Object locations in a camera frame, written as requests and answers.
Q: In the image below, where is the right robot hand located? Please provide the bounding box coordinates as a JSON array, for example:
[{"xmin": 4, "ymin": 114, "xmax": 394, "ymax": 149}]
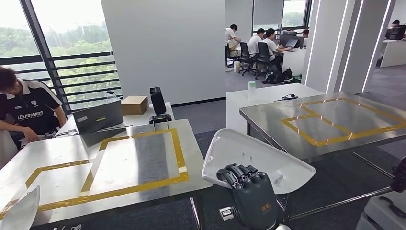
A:
[{"xmin": 216, "ymin": 163, "xmax": 282, "ymax": 230}]

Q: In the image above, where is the white plastic shell part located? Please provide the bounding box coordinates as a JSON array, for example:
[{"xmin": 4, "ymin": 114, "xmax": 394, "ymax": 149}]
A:
[
  {"xmin": 201, "ymin": 128, "xmax": 317, "ymax": 195},
  {"xmin": 0, "ymin": 185, "xmax": 41, "ymax": 230}
]

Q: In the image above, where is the steel workbench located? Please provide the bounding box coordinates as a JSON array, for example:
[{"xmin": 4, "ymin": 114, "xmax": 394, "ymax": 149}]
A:
[
  {"xmin": 0, "ymin": 118, "xmax": 214, "ymax": 230},
  {"xmin": 238, "ymin": 92, "xmax": 406, "ymax": 221}
]

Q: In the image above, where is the black headset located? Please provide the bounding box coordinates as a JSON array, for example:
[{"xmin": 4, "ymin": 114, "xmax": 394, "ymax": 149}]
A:
[{"xmin": 274, "ymin": 93, "xmax": 299, "ymax": 103}]

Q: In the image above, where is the bottle with green cap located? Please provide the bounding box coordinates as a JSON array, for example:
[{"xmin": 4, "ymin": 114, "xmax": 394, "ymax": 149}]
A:
[{"xmin": 247, "ymin": 80, "xmax": 257, "ymax": 100}]

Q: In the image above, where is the white desk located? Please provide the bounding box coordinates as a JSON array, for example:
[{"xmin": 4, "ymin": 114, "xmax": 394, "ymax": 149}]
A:
[
  {"xmin": 379, "ymin": 39, "xmax": 406, "ymax": 68},
  {"xmin": 225, "ymin": 82, "xmax": 325, "ymax": 135},
  {"xmin": 54, "ymin": 101, "xmax": 176, "ymax": 138},
  {"xmin": 0, "ymin": 130, "xmax": 19, "ymax": 170},
  {"xmin": 280, "ymin": 47, "xmax": 307, "ymax": 77}
]

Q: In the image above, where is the black controller on stand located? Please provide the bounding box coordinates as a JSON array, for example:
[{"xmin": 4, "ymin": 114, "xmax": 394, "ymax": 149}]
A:
[{"xmin": 148, "ymin": 114, "xmax": 173, "ymax": 131}]

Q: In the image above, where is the black backpack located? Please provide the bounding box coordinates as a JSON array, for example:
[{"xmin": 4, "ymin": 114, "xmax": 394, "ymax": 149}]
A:
[
  {"xmin": 279, "ymin": 67, "xmax": 294, "ymax": 84},
  {"xmin": 262, "ymin": 70, "xmax": 281, "ymax": 85}
]

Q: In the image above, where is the white rounded cart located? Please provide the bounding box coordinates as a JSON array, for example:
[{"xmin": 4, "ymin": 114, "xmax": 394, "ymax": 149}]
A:
[{"xmin": 354, "ymin": 190, "xmax": 406, "ymax": 230}]

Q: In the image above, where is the black canister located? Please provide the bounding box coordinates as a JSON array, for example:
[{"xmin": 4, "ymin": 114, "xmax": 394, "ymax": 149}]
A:
[{"xmin": 149, "ymin": 86, "xmax": 168, "ymax": 115}]

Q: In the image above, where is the black bulky device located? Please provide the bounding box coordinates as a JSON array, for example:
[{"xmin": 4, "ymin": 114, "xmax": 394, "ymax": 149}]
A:
[{"xmin": 390, "ymin": 157, "xmax": 406, "ymax": 193}]

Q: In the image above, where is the black office chair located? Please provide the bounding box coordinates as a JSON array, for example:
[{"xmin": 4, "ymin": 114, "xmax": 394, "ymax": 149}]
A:
[
  {"xmin": 254, "ymin": 41, "xmax": 277, "ymax": 81},
  {"xmin": 237, "ymin": 41, "xmax": 260, "ymax": 77},
  {"xmin": 225, "ymin": 44, "xmax": 239, "ymax": 68}
]

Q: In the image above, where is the cardboard box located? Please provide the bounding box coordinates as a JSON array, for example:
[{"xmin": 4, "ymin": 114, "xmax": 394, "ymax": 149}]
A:
[{"xmin": 121, "ymin": 95, "xmax": 149, "ymax": 116}]

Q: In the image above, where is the black computer monitor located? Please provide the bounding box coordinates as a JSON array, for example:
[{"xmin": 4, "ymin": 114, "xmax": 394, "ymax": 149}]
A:
[
  {"xmin": 384, "ymin": 25, "xmax": 406, "ymax": 41},
  {"xmin": 278, "ymin": 30, "xmax": 306, "ymax": 49}
]

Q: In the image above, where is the grey laptop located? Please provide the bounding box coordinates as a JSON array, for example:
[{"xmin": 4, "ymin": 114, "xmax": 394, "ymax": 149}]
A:
[{"xmin": 72, "ymin": 99, "xmax": 124, "ymax": 136}]

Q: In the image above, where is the black window railing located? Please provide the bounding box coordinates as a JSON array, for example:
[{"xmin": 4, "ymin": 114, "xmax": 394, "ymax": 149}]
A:
[{"xmin": 0, "ymin": 50, "xmax": 124, "ymax": 112}]

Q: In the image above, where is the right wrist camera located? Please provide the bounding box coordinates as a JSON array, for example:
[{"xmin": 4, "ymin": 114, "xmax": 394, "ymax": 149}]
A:
[{"xmin": 218, "ymin": 207, "xmax": 236, "ymax": 222}]

